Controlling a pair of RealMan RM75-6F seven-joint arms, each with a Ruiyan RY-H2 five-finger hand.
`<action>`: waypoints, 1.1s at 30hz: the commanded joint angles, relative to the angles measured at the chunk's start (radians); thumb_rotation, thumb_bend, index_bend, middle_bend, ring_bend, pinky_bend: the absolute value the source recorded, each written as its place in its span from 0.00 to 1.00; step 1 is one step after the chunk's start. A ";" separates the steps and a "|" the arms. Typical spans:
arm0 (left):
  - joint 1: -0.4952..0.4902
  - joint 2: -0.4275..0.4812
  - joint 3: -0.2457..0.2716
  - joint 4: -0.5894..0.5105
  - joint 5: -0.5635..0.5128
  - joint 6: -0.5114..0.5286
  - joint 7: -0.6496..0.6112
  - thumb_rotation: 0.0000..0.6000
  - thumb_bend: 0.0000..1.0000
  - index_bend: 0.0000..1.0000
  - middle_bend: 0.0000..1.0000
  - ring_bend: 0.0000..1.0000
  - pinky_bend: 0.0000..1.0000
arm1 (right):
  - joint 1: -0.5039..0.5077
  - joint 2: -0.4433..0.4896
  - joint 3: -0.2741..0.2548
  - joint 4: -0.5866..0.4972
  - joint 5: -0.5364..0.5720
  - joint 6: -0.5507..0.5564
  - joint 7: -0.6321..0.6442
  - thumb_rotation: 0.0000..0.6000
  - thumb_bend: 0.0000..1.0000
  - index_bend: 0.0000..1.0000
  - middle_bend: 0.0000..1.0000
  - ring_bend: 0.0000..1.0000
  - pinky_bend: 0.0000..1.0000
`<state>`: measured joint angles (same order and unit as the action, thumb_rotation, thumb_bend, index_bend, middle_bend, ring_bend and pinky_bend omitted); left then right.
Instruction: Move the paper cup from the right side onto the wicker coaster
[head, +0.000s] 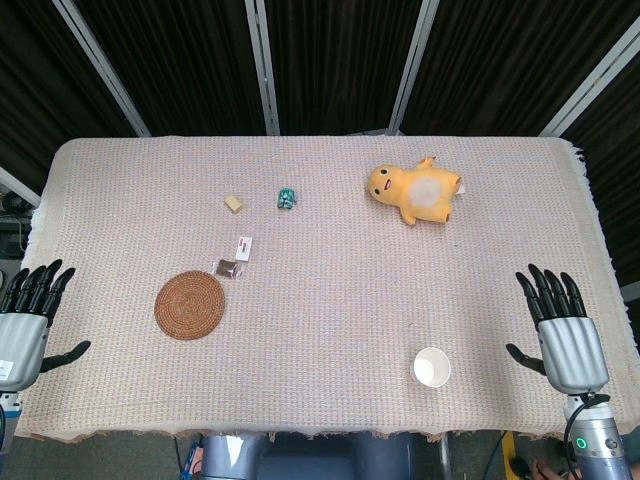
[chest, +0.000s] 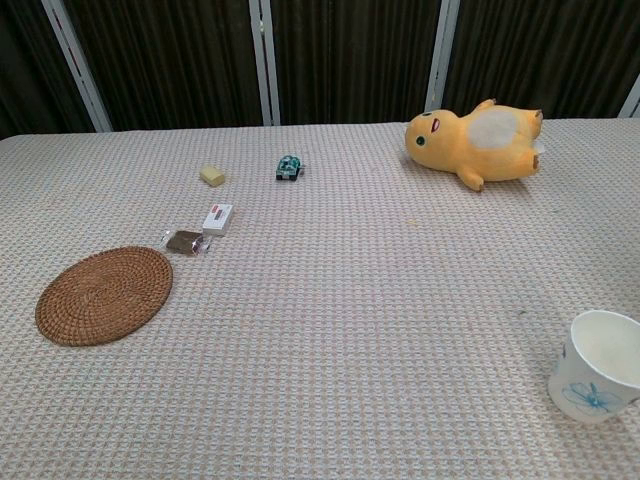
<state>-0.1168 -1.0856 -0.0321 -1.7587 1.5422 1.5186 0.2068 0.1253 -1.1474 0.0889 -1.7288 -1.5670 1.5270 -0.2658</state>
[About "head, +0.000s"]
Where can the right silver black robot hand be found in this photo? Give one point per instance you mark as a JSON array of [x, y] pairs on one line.
[[572, 352]]

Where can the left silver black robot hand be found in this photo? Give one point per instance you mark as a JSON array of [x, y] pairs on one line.
[[20, 345]]

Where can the white paper cup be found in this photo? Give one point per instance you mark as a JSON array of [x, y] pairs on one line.
[[431, 367]]

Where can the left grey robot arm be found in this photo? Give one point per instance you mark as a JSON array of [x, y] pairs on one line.
[[9, 415]]

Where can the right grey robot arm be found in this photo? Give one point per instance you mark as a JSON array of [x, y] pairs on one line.
[[597, 440]]

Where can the brown woven round coaster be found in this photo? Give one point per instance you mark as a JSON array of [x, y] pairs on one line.
[[189, 305]]

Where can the beige textured tablecloth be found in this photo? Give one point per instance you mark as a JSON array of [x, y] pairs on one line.
[[325, 300]]

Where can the blue plastic packet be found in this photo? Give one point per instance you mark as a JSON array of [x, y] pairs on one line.
[[192, 457]]

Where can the yellow plush toy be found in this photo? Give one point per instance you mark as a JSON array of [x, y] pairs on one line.
[[422, 192]]

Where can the small brown packet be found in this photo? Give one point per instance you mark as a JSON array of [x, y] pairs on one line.
[[227, 268]]

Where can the small white card box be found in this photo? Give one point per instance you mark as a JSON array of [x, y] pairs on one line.
[[243, 249]]

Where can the small yellow block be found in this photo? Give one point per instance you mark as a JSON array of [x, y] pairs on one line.
[[233, 204]]

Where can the grey blue robot torso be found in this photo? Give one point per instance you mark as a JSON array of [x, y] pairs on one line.
[[300, 457]]

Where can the small teal toy car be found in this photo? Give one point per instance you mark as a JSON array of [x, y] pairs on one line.
[[286, 198]]

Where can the grey partition post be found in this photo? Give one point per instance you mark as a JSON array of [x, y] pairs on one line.
[[262, 67], [102, 67], [590, 85], [412, 67], [17, 182]]

